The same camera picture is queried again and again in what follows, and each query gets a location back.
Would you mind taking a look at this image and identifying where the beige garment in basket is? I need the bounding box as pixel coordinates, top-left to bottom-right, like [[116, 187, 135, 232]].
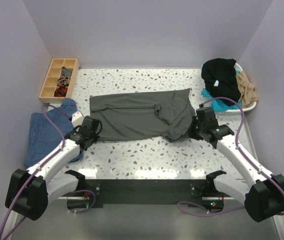
[[235, 71, 259, 106]]

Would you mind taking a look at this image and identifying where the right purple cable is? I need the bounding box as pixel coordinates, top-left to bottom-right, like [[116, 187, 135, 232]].
[[176, 96, 284, 216]]

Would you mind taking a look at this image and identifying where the patterned sock in tray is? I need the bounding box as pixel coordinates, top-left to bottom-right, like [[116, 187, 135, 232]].
[[57, 76, 71, 87]]

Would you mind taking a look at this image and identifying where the grey sock in tray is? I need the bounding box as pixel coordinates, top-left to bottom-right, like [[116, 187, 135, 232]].
[[61, 67, 73, 77]]

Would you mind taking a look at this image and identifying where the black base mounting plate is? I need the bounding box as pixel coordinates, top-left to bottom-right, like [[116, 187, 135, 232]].
[[66, 179, 226, 213]]

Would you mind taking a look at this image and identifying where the wooden compartment tray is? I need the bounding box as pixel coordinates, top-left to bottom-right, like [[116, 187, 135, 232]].
[[39, 58, 80, 104]]

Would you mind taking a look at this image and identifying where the red black sock in tray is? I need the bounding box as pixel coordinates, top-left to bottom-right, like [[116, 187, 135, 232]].
[[53, 85, 68, 98]]

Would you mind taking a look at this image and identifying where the black garment in basket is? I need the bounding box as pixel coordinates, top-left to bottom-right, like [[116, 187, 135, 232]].
[[201, 58, 241, 102]]

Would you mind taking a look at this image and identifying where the blue checked folded shirt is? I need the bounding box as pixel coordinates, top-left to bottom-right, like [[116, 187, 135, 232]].
[[24, 98, 78, 168]]

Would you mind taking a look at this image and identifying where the white perforated laundry basket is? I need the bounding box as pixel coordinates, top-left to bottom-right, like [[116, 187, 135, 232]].
[[209, 61, 258, 115]]

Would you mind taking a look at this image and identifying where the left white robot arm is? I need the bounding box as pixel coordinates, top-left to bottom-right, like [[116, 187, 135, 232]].
[[4, 111, 103, 221]]

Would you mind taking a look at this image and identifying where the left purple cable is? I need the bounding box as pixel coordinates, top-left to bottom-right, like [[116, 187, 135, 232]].
[[0, 103, 97, 240]]

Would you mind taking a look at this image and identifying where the grey t shirt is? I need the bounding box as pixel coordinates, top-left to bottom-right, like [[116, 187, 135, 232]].
[[89, 88, 195, 142]]

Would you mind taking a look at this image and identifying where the teal garment in basket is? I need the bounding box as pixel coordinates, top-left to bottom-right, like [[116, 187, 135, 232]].
[[201, 88, 239, 113]]

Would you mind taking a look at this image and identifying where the purple cable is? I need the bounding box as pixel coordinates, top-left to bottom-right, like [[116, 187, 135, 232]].
[[176, 96, 284, 216], [0, 103, 97, 240]]

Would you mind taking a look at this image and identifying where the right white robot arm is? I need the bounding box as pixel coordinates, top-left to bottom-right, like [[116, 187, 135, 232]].
[[188, 105, 284, 223]]

